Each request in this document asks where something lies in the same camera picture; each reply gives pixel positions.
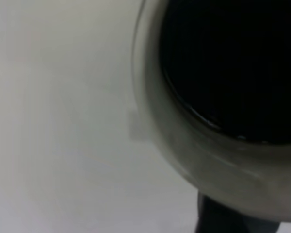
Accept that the dark coffee liquid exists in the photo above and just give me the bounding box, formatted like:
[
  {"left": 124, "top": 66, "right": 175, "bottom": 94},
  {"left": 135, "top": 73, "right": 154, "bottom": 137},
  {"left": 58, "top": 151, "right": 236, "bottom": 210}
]
[{"left": 160, "top": 0, "right": 291, "bottom": 146}]

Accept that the dark grey ceramic mug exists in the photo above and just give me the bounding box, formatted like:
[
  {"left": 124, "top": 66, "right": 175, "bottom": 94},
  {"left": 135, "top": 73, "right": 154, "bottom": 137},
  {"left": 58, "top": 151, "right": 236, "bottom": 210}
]
[{"left": 132, "top": 0, "right": 291, "bottom": 233}]

